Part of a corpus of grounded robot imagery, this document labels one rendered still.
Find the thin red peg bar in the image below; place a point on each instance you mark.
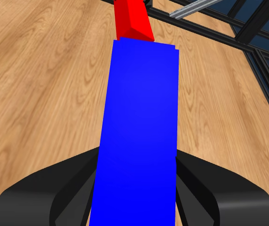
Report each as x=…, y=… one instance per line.
x=134, y=20

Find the blue hollow socket block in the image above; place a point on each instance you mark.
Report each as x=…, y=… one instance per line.
x=138, y=131

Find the grey aluminium rail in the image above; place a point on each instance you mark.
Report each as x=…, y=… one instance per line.
x=191, y=8

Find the black table frame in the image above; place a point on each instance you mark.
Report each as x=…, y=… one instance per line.
x=247, y=35

